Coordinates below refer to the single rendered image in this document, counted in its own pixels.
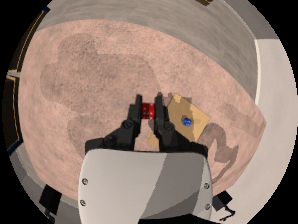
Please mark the red die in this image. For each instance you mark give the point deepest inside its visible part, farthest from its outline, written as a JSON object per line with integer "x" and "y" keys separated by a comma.
{"x": 148, "y": 111}

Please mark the tan flat mat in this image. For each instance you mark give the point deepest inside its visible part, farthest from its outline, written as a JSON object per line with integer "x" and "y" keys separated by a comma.
{"x": 178, "y": 109}

